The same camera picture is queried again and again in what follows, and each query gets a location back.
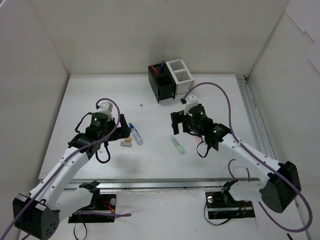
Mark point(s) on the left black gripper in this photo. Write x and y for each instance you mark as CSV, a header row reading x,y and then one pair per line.
x,y
117,131

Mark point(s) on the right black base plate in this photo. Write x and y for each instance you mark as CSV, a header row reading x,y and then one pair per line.
x,y
221,206

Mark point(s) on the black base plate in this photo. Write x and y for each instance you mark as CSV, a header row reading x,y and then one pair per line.
x,y
104,203
221,206

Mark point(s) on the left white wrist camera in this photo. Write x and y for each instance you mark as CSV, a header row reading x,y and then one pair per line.
x,y
106,108

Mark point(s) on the aluminium front rail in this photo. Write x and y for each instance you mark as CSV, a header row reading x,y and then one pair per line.
x,y
165,183

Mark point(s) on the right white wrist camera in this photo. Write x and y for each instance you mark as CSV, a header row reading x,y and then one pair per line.
x,y
189,102

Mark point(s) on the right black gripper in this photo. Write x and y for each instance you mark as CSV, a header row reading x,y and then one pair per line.
x,y
181,120

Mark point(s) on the tan eraser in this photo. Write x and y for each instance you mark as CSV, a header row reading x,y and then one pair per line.
x,y
128,139

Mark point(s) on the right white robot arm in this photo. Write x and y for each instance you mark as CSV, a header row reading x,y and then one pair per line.
x,y
278,182

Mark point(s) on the black pen holder box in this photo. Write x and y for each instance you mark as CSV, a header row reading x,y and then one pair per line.
x,y
162,85

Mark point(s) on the white pen holder box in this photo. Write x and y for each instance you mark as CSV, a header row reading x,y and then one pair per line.
x,y
182,77

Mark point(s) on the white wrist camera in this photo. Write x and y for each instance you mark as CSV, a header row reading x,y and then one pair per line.
x,y
189,102
106,108

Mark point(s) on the green highlighter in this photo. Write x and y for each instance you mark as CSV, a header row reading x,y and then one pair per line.
x,y
177,145

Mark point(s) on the aluminium side rail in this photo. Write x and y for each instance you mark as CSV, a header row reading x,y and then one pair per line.
x,y
258,128

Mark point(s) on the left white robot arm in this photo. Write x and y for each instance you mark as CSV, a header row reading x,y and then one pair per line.
x,y
40,211

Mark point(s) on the grey eraser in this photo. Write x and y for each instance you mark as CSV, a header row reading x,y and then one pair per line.
x,y
126,144

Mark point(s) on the blue gel pen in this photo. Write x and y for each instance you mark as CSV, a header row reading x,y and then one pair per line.
x,y
161,67

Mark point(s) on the pink highlighter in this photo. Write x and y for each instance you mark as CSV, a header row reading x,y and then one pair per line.
x,y
198,139

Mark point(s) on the red gel pen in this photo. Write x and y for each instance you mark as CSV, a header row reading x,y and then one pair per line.
x,y
155,70

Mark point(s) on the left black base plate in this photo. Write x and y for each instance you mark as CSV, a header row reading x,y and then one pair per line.
x,y
104,203

